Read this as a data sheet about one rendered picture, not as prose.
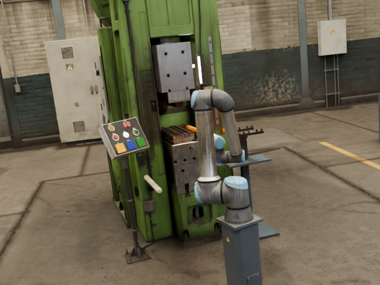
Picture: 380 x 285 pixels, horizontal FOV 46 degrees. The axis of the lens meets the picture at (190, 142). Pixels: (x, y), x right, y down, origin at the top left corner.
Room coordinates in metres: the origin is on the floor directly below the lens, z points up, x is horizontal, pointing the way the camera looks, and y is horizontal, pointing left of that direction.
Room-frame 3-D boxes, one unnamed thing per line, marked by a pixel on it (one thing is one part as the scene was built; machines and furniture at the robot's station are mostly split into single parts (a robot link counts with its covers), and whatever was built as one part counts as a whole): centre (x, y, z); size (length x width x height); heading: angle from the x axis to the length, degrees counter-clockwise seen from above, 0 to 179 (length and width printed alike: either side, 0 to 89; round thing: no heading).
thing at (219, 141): (3.15, -0.19, 1.04); 0.12 x 0.09 x 0.10; 17
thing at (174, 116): (4.35, 0.17, 1.37); 0.41 x 0.10 x 0.91; 108
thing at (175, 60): (4.04, 0.07, 1.56); 0.42 x 0.39 x 0.40; 18
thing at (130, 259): (3.58, 0.56, 0.05); 0.22 x 0.22 x 0.09; 18
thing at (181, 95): (4.03, 0.11, 1.32); 0.42 x 0.20 x 0.10; 18
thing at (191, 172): (4.06, 0.06, 0.69); 0.56 x 0.38 x 0.45; 18
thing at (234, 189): (2.74, -0.26, 0.79); 0.17 x 0.15 x 0.18; 75
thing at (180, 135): (4.03, 0.11, 0.96); 0.42 x 0.20 x 0.09; 18
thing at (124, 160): (3.59, 0.55, 0.54); 0.04 x 0.04 x 1.08; 18
